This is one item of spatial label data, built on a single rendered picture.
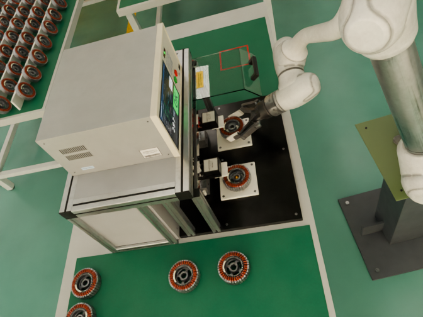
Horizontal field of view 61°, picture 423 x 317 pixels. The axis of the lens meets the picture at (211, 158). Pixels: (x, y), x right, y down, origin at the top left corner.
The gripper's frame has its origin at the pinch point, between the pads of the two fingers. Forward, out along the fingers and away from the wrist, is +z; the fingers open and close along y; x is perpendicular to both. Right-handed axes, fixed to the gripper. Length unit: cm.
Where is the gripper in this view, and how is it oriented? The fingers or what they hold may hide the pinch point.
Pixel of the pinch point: (232, 127)
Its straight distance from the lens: 156.4
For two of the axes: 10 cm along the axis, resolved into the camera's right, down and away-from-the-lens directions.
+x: 7.1, 4.4, 5.5
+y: -0.9, 8.3, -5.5
